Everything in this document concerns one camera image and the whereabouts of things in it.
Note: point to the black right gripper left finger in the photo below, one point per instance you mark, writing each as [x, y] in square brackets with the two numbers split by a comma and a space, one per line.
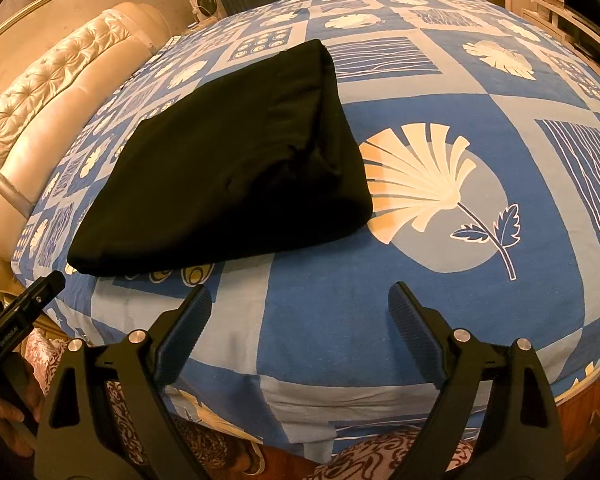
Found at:
[78, 437]

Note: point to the brown wooden bed frame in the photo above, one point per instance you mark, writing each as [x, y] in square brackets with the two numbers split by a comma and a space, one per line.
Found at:
[579, 413]

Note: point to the blue patterned bed sheet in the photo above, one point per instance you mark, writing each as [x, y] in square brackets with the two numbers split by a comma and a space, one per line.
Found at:
[480, 136]

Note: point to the black pants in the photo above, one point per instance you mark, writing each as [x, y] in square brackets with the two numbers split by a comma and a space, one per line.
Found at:
[256, 162]

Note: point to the person left hand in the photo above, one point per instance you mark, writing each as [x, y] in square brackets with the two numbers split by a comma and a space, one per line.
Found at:
[9, 414]

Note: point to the maroon patterned person clothing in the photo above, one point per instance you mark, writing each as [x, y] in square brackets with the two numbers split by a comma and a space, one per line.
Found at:
[373, 458]

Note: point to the cream tufted headboard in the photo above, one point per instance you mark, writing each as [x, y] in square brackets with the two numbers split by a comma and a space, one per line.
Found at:
[47, 106]

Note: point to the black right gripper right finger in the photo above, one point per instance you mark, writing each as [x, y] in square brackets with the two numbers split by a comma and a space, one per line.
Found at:
[520, 436]

